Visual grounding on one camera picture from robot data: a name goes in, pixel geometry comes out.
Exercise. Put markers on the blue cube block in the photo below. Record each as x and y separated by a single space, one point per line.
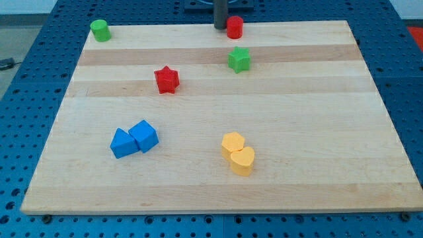
145 136

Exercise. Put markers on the green star block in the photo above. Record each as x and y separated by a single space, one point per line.
239 59

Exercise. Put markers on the red star block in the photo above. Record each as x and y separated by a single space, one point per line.
167 80

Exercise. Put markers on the red cylinder block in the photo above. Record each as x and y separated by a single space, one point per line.
234 27

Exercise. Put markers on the yellow heart block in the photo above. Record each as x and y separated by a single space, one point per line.
241 162

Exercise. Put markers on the blue triangle block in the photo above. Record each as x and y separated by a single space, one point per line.
123 144

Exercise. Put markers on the yellow pentagon block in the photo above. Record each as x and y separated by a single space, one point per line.
231 142

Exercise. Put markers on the green cylinder block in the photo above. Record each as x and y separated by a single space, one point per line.
100 30

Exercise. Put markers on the red object at edge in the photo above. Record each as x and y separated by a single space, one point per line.
417 34

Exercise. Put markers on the wooden board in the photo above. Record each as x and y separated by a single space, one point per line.
308 106

